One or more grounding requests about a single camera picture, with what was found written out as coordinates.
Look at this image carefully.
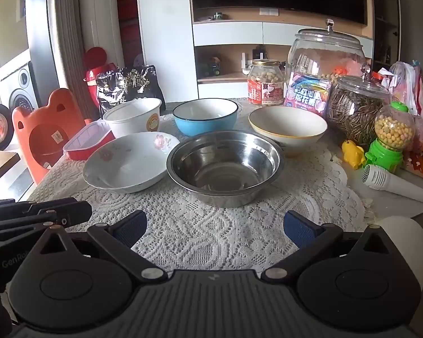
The black snack bag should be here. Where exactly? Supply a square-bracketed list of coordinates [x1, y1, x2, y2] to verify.
[96, 65, 166, 120]

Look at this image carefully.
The colourful marshmallow packet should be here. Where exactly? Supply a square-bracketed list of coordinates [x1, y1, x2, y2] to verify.
[284, 74, 332, 117]

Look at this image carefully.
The cream bowl with yellow rim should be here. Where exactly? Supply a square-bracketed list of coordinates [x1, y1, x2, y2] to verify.
[248, 106, 328, 158]

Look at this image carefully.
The white toy microphone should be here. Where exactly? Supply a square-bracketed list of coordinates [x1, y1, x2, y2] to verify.
[362, 164, 423, 204]

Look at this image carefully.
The green gumball dispenser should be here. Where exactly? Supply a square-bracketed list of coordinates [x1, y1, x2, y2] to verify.
[365, 101, 416, 175]

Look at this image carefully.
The large glass jar with lid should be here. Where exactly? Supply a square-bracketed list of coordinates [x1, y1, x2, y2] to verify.
[285, 19, 367, 113]

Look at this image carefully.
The glass jar of sunflower seeds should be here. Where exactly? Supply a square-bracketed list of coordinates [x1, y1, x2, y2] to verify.
[326, 64, 392, 146]

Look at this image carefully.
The orange plastic chair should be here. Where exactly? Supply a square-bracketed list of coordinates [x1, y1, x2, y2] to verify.
[12, 89, 92, 185]

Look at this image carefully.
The blue enamel bowl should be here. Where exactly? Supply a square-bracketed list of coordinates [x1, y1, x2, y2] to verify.
[172, 99, 239, 137]

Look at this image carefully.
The white bowl with round sticker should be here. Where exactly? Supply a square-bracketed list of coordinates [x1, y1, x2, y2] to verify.
[103, 97, 162, 139]

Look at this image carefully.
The red and white rectangular tray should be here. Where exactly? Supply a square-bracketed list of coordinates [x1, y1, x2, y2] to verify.
[63, 120, 115, 161]

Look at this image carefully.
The pink plastic bag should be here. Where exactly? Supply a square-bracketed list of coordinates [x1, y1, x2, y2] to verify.
[388, 61, 423, 152]

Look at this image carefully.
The white lace tablecloth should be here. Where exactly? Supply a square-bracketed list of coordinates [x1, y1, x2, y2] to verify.
[26, 97, 374, 275]

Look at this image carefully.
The red label nut jar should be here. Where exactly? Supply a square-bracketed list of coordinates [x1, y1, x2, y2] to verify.
[247, 59, 285, 107]

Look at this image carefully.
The washing machine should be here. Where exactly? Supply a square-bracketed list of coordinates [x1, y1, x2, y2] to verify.
[0, 61, 39, 113]

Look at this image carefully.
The yellow duck toy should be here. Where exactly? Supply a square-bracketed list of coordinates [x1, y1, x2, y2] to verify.
[341, 140, 366, 170]

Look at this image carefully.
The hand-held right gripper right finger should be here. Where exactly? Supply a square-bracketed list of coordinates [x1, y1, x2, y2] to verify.
[261, 210, 392, 283]

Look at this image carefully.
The wooden side table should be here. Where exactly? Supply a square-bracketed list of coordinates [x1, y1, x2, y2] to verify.
[0, 149, 21, 182]

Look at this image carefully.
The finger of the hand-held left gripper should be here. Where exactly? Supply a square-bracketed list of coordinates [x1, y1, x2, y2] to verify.
[0, 199, 92, 226]
[0, 221, 52, 246]

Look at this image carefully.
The white and wood television cabinet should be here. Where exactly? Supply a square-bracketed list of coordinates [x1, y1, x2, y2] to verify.
[136, 0, 374, 100]

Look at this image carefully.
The stainless steel bowl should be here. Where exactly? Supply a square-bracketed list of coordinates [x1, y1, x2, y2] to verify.
[166, 130, 285, 208]

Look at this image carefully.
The green toy tractor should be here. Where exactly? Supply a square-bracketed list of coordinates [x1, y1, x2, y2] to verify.
[199, 56, 222, 77]

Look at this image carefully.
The white round object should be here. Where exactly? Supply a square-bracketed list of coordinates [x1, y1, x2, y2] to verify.
[375, 216, 423, 289]

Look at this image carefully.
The white floral bowl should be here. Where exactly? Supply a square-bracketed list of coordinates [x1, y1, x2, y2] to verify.
[83, 132, 181, 194]

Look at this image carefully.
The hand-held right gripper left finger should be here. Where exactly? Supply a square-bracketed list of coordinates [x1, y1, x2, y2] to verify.
[39, 210, 168, 284]

